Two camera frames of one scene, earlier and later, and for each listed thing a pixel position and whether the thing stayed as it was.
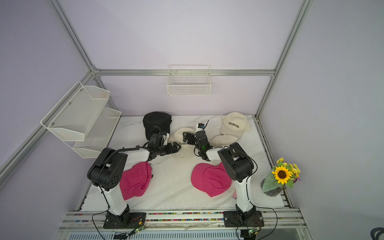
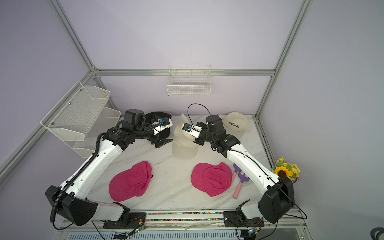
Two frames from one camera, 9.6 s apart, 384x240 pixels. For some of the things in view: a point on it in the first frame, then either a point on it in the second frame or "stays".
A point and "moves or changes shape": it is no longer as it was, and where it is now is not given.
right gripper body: [193, 140] → [205, 136]
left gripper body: [164, 150] → [155, 138]
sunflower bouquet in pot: [283, 174] stays
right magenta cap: [213, 180] stays
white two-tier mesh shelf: [81, 120] stays
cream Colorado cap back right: [235, 124] stays
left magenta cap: [134, 181] stays
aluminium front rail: [75, 221] stays
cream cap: [186, 150] moves or changes shape
